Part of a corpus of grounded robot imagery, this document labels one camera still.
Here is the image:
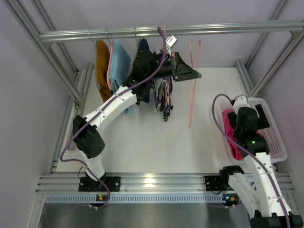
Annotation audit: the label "mustard brown trousers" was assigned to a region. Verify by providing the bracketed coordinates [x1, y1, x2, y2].
[96, 40, 113, 102]

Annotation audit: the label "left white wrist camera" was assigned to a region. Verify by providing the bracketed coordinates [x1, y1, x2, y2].
[166, 35, 178, 57]

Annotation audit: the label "silver wire hanger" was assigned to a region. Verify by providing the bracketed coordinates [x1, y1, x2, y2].
[88, 28, 96, 48]

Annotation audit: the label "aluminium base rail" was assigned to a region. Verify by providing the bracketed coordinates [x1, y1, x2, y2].
[35, 172, 295, 193]

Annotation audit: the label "white plastic basket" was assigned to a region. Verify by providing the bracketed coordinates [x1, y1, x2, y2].
[215, 97, 287, 163]

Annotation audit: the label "light blue trousers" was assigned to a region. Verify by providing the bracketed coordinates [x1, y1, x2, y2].
[108, 39, 133, 115]

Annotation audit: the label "slotted cable duct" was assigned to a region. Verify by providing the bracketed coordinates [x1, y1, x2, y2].
[45, 193, 230, 204]

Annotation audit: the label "dark blue jeans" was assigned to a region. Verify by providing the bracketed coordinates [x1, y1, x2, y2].
[132, 38, 152, 107]

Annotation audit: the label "purple camouflage trousers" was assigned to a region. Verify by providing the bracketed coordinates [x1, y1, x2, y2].
[152, 47, 175, 122]

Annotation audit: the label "left aluminium frame post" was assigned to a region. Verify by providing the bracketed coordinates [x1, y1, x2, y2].
[3, 0, 84, 103]

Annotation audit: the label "right aluminium frame post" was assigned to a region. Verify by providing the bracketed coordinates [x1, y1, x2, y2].
[235, 0, 304, 97]

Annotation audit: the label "aluminium frame post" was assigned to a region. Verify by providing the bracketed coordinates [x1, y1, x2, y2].
[3, 0, 84, 103]
[235, 0, 304, 97]

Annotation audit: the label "grey hanger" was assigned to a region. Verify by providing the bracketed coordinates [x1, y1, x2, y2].
[133, 26, 141, 56]

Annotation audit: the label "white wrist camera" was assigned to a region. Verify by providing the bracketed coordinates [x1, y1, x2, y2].
[232, 95, 250, 108]
[166, 35, 178, 57]

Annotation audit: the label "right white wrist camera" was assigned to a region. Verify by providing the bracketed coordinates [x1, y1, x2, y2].
[232, 95, 250, 108]

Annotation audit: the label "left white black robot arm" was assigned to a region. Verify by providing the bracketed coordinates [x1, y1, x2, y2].
[73, 50, 202, 191]

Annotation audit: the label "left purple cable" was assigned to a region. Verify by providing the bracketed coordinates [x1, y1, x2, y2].
[59, 26, 167, 210]

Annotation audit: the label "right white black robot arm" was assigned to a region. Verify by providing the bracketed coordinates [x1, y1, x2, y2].
[220, 103, 304, 228]

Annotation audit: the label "pink trousers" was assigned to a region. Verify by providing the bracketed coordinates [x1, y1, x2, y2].
[222, 108, 269, 161]

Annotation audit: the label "pink wire hanger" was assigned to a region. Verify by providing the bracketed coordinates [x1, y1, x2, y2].
[189, 40, 201, 128]
[162, 23, 172, 107]

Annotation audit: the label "aluminium hanging rail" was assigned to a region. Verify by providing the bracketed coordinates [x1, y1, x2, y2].
[39, 19, 304, 43]

